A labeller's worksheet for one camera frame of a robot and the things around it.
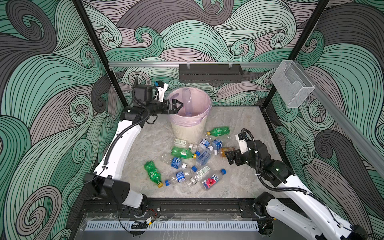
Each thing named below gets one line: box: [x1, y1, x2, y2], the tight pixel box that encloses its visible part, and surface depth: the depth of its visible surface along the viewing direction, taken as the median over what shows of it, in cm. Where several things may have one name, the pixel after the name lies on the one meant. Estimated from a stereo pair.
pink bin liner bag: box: [166, 87, 212, 127], surface depth 87 cm
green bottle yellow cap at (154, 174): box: [144, 160, 164, 188], surface depth 82 cm
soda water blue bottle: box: [191, 149, 213, 172], surface depth 89 cm
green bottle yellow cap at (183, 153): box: [171, 146, 197, 159], surface depth 92 cm
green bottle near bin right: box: [206, 126, 231, 137], surface depth 102 cm
